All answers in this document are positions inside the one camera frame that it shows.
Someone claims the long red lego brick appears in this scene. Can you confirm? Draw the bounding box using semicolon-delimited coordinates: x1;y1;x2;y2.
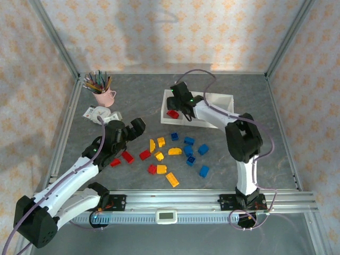
121;150;135;164

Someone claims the long yellow lego brick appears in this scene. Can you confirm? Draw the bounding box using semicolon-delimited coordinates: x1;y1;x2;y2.
165;172;180;188

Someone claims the white three-compartment container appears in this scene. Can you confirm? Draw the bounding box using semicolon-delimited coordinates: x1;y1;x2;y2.
160;89;235;130

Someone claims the white alarm clock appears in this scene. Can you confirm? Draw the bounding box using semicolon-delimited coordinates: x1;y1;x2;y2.
91;105;112;125

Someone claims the white printed card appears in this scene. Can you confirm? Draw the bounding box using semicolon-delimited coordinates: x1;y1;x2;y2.
81;105;96;120

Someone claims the pink mug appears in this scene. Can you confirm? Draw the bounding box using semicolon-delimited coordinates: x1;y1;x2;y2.
91;89;117;107

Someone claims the orange coloured pencil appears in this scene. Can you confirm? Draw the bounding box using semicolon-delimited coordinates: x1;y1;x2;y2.
84;82;102;94

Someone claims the white digital timer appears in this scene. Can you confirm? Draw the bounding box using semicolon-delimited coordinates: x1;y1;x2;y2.
155;209;178;225

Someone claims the aluminium rear frame bar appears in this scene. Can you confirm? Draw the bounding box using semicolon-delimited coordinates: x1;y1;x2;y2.
78;70;268;75

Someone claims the aluminium side frame rail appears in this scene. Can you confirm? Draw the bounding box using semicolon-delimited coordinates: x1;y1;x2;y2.
46;78;83;186
265;75;303;192

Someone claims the grey slotted cable duct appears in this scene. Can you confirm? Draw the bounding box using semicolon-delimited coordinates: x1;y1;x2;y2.
70;213;241;224

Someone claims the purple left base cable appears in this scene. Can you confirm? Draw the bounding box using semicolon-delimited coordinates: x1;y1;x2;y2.
69;219;107;233

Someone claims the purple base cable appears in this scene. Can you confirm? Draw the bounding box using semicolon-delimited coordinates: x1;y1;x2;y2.
229;209;267;231
69;219;107;233

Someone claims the aluminium frame post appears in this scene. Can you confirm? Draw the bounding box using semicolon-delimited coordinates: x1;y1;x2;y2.
28;0;82;80
264;0;319;80

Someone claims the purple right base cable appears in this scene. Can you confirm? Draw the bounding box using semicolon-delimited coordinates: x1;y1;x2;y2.
229;209;267;231

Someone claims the aluminium frame leg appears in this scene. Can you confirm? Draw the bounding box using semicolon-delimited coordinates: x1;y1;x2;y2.
304;212;329;255
13;239;35;255

